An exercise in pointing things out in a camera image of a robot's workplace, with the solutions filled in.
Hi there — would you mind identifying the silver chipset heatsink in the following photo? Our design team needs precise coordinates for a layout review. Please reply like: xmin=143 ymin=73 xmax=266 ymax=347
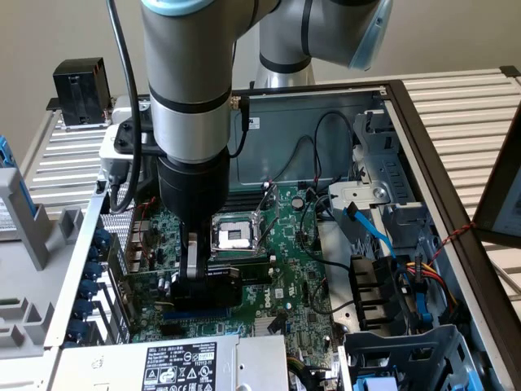
xmin=252 ymin=315 xmax=287 ymax=337

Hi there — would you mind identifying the grey parts rack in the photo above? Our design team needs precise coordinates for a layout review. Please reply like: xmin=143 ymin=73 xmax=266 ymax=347
xmin=0 ymin=166 xmax=87 ymax=362

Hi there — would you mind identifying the grey metal disk bay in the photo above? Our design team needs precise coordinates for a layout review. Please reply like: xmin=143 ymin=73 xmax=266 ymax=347
xmin=352 ymin=108 xmax=436 ymax=245

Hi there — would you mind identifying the looped black wire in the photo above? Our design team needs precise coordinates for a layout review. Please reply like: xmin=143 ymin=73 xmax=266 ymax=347
xmin=312 ymin=279 xmax=356 ymax=315

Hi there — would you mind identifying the blue plastic rack part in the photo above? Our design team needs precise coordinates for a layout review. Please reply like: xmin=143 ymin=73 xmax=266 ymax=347
xmin=0 ymin=135 xmax=34 ymax=215

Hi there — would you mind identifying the green motherboard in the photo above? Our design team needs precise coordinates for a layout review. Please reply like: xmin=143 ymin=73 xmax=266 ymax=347
xmin=125 ymin=182 xmax=347 ymax=367

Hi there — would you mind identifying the grey perforated disk cage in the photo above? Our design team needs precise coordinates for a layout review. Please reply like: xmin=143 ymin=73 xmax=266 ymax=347
xmin=339 ymin=324 xmax=480 ymax=391

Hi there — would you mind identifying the red black twisted wire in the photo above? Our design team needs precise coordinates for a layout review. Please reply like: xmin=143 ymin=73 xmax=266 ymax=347
xmin=430 ymin=221 xmax=478 ymax=264

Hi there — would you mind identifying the black CPU cooler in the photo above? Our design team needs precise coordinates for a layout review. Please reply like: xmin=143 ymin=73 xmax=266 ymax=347
xmin=51 ymin=56 xmax=116 ymax=132

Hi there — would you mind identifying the blue plastic latch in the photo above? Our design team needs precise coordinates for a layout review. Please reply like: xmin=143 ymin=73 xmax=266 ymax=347
xmin=414 ymin=253 xmax=433 ymax=323

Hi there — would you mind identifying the open grey PC case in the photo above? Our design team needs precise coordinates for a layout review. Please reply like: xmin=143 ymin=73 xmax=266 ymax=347
xmin=42 ymin=79 xmax=521 ymax=391

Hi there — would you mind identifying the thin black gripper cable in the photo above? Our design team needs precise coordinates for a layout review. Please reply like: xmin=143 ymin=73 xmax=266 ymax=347
xmin=227 ymin=40 xmax=252 ymax=159

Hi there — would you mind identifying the yellow red wire bundle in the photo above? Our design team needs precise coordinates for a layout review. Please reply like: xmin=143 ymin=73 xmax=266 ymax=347
xmin=401 ymin=260 xmax=463 ymax=317

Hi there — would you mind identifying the dark framed screen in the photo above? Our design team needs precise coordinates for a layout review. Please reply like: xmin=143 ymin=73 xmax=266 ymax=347
xmin=473 ymin=121 xmax=521 ymax=249

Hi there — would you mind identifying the thick black camera cable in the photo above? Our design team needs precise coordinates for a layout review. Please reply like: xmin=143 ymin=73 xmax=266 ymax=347
xmin=106 ymin=0 xmax=143 ymax=215

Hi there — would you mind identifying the white rod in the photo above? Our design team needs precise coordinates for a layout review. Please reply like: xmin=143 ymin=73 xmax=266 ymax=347
xmin=486 ymin=260 xmax=521 ymax=295

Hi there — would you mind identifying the blue flat disk wire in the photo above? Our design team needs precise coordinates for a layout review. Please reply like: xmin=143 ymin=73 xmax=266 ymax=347
xmin=343 ymin=204 xmax=399 ymax=261

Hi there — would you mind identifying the silver disk bay bracket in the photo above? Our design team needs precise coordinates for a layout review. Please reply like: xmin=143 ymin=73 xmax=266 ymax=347
xmin=326 ymin=180 xmax=392 ymax=216

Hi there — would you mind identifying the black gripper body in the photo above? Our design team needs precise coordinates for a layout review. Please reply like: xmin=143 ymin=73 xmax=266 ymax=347
xmin=156 ymin=146 xmax=232 ymax=236

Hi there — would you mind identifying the grey power supply with label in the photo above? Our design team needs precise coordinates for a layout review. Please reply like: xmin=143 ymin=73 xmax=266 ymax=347
xmin=47 ymin=333 xmax=291 ymax=391

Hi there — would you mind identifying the black wire across board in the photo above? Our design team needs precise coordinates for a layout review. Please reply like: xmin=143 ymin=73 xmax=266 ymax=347
xmin=300 ymin=234 xmax=354 ymax=273

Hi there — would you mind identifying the CPU socket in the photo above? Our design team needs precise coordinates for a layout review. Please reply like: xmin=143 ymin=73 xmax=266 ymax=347
xmin=210 ymin=212 xmax=266 ymax=261

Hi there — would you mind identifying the black RAM stick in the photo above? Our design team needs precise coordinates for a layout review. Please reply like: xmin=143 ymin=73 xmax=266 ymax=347
xmin=239 ymin=264 xmax=276 ymax=286

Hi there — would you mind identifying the thin metal locking lever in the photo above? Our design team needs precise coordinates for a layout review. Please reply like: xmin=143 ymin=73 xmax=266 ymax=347
xmin=210 ymin=243 xmax=265 ymax=254

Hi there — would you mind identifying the blue expansion slot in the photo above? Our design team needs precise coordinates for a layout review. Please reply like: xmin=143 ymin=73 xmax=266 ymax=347
xmin=163 ymin=308 xmax=234 ymax=322

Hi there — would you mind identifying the thin red wire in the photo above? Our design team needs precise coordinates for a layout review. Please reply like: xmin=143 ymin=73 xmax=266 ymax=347
xmin=134 ymin=196 xmax=159 ymax=248

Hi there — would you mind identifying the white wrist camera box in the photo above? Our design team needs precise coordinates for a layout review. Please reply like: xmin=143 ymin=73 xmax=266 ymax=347
xmin=99 ymin=121 xmax=162 ymax=182

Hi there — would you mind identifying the black plastic fan shroud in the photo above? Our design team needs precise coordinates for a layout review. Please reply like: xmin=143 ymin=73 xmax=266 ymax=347
xmin=348 ymin=253 xmax=409 ymax=332

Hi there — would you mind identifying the green GPU with black shroud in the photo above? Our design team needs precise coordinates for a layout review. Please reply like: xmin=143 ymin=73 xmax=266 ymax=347
xmin=109 ymin=232 xmax=244 ymax=323

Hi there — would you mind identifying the metal socket cover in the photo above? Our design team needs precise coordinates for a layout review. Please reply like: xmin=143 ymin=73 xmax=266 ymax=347
xmin=254 ymin=182 xmax=283 ymax=250

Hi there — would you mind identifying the blue plastic disk tray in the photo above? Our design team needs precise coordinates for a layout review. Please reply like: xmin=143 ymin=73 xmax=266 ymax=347
xmin=352 ymin=375 xmax=399 ymax=391

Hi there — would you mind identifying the thin black arched wire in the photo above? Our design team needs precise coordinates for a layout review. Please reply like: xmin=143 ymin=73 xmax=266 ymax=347
xmin=268 ymin=135 xmax=317 ymax=185

